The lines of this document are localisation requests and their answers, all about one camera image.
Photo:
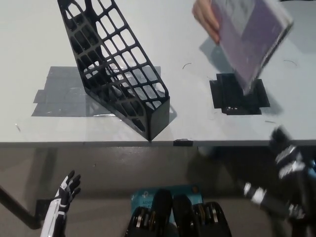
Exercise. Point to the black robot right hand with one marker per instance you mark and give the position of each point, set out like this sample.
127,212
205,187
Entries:
288,160

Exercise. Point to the person's bare hand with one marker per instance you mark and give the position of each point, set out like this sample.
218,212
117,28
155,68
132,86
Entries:
207,17

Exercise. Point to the purple spiral notebook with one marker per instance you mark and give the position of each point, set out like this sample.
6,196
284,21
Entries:
249,39

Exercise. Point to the grey tape patch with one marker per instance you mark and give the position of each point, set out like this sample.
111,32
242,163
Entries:
59,96

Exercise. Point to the black mesh magazine stand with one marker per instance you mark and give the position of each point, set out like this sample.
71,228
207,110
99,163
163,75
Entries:
116,74

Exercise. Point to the small black tape piece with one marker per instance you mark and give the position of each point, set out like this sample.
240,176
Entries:
183,142

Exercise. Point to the teal cardboard box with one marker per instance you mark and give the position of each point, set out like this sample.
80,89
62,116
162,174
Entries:
145,195

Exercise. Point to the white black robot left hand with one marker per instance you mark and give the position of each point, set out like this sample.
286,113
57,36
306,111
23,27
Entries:
60,207

